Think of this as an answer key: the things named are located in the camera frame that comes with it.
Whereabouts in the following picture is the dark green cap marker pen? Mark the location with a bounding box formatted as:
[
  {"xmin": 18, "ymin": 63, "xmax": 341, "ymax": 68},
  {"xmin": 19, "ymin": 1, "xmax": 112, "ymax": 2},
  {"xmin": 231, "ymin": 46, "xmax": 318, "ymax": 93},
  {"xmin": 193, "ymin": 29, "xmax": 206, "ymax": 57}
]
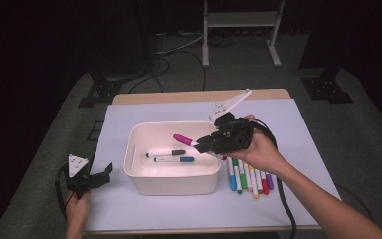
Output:
[{"xmin": 232, "ymin": 158, "xmax": 243, "ymax": 195}]

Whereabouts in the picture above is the dark floor hatch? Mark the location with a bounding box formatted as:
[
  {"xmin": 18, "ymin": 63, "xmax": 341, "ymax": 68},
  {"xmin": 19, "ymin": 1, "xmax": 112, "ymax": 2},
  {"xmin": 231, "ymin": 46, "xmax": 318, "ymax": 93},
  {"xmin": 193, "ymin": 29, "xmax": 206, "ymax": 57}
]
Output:
[{"xmin": 87, "ymin": 120, "xmax": 105, "ymax": 142}]

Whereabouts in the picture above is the black cap marker pen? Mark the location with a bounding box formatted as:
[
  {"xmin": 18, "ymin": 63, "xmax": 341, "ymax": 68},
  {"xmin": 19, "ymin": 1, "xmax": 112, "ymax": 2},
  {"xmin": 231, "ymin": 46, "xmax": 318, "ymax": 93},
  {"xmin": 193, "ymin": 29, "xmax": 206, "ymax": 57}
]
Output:
[{"xmin": 145, "ymin": 149, "xmax": 187, "ymax": 159}]

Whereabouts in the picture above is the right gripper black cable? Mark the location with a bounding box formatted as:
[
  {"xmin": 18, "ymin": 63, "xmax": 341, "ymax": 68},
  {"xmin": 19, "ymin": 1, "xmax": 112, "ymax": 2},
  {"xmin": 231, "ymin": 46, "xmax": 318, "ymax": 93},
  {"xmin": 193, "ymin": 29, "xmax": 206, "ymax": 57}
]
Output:
[{"xmin": 250, "ymin": 119, "xmax": 297, "ymax": 239}]

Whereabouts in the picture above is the red cap marker pen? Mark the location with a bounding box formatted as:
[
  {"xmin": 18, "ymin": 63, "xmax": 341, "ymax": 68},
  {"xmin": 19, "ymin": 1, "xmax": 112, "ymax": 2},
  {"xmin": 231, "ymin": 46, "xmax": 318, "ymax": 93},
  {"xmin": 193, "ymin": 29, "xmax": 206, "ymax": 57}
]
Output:
[{"xmin": 260, "ymin": 170, "xmax": 270, "ymax": 196}]

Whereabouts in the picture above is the person's left hand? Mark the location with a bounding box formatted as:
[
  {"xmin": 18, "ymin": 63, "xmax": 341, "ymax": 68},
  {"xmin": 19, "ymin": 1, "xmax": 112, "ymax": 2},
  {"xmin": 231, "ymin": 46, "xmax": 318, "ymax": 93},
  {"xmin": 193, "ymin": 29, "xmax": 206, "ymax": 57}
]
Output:
[{"xmin": 65, "ymin": 190, "xmax": 92, "ymax": 228}]

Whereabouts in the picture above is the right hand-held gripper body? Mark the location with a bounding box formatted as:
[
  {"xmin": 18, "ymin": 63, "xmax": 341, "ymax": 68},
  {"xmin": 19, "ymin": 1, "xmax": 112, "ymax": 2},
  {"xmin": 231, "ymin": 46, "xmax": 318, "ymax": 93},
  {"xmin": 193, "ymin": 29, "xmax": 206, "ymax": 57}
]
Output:
[{"xmin": 208, "ymin": 88, "xmax": 255, "ymax": 156}]

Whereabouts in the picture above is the black floor cable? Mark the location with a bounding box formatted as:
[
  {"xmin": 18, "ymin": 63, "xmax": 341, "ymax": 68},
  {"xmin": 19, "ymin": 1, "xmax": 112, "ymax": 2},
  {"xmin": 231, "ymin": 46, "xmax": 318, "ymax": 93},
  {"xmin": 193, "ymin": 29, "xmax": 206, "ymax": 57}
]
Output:
[
  {"xmin": 128, "ymin": 57, "xmax": 172, "ymax": 94},
  {"xmin": 175, "ymin": 49, "xmax": 208, "ymax": 92}
]

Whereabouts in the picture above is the black metal stand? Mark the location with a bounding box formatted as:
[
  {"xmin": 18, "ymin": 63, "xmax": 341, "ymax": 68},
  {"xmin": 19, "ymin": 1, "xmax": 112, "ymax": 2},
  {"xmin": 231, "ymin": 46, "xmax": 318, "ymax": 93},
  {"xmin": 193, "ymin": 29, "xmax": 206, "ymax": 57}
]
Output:
[
  {"xmin": 78, "ymin": 73, "xmax": 124, "ymax": 109},
  {"xmin": 300, "ymin": 68, "xmax": 355, "ymax": 105}
]

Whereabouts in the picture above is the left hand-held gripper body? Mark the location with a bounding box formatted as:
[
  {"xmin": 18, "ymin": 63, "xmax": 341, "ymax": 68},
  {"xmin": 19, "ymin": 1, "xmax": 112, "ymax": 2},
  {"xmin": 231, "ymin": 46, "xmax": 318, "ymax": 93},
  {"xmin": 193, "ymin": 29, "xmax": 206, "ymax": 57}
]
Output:
[{"xmin": 65, "ymin": 153, "xmax": 96, "ymax": 200}]

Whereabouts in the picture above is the bundle of black cables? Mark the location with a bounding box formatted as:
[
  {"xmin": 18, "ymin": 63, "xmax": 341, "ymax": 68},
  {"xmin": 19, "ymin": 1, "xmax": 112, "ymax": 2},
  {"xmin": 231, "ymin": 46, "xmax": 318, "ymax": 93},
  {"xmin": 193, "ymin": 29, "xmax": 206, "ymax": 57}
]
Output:
[{"xmin": 208, "ymin": 32, "xmax": 243, "ymax": 48}]

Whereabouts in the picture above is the row of colour markers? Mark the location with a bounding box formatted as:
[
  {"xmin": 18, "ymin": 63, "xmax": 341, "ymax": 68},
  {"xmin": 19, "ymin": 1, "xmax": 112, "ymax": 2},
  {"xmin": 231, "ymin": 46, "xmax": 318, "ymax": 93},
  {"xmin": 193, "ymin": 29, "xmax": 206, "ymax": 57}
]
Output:
[{"xmin": 227, "ymin": 157, "xmax": 275, "ymax": 200}]

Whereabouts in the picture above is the white table mat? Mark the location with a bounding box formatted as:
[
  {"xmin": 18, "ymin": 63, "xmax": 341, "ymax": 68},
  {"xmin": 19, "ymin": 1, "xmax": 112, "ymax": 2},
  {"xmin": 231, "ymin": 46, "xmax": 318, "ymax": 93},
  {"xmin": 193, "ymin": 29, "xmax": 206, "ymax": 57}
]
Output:
[{"xmin": 85, "ymin": 98, "xmax": 342, "ymax": 232}]

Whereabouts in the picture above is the person's right hand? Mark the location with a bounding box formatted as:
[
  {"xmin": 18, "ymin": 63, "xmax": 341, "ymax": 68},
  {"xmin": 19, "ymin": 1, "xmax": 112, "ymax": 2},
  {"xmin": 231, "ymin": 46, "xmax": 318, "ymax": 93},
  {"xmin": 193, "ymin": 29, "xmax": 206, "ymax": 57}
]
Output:
[{"xmin": 226, "ymin": 115, "xmax": 287, "ymax": 180}]

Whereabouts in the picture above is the black upright post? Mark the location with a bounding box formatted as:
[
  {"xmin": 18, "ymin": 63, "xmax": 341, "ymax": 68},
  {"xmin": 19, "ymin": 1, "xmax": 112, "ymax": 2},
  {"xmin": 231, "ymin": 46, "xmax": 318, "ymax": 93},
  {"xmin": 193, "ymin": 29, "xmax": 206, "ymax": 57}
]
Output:
[{"xmin": 133, "ymin": 0, "xmax": 160, "ymax": 68}]

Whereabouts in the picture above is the white plastic bin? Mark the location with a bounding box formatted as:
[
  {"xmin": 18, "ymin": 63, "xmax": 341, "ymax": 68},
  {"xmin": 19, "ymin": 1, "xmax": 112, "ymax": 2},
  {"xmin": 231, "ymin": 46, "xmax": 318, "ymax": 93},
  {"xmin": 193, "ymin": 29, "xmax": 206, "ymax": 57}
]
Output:
[{"xmin": 122, "ymin": 120, "xmax": 223, "ymax": 197}]

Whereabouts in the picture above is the white floor cable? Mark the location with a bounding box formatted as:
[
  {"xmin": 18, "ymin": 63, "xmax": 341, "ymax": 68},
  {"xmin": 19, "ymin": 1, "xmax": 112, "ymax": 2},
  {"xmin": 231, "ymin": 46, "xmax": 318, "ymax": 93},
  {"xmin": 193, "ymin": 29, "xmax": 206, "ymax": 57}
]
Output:
[{"xmin": 155, "ymin": 30, "xmax": 207, "ymax": 56}]

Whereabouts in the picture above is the thin black cable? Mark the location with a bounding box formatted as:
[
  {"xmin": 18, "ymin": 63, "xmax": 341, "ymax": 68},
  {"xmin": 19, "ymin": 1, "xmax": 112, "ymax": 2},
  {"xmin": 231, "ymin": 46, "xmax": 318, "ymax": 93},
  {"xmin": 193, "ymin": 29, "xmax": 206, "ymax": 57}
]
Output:
[{"xmin": 334, "ymin": 183, "xmax": 376, "ymax": 223}]

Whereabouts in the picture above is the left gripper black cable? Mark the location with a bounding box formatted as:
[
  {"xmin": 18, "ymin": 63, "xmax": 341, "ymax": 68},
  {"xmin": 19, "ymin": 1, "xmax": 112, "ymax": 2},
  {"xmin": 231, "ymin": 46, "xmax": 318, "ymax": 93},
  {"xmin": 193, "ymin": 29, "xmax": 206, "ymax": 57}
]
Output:
[{"xmin": 54, "ymin": 163, "xmax": 70, "ymax": 221}]

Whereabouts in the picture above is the light blue cap marker pen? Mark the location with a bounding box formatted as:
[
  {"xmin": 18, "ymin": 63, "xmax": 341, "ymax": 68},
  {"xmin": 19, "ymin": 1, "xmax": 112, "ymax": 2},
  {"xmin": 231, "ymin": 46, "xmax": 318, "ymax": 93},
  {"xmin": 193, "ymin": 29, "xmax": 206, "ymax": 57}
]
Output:
[{"xmin": 227, "ymin": 159, "xmax": 238, "ymax": 192}]

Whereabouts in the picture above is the white metal stand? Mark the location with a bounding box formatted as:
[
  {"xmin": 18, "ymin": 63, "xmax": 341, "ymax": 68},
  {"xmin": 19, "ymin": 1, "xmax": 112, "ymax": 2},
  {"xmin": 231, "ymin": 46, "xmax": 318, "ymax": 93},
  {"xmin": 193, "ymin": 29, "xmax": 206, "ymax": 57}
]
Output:
[{"xmin": 201, "ymin": 0, "xmax": 287, "ymax": 69}]

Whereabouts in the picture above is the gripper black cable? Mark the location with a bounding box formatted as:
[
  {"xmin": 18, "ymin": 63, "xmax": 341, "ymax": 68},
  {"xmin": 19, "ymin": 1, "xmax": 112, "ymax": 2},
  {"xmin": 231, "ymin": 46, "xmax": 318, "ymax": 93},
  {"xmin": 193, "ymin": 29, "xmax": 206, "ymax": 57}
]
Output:
[
  {"xmin": 54, "ymin": 163, "xmax": 70, "ymax": 221},
  {"xmin": 250, "ymin": 119, "xmax": 297, "ymax": 239}
]

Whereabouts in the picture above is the magenta cap marker pen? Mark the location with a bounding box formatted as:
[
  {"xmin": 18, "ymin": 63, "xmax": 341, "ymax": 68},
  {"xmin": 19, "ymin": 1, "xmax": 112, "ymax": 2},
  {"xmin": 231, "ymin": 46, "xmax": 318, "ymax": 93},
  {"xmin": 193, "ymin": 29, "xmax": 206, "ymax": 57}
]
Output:
[{"xmin": 173, "ymin": 133, "xmax": 228, "ymax": 161}]

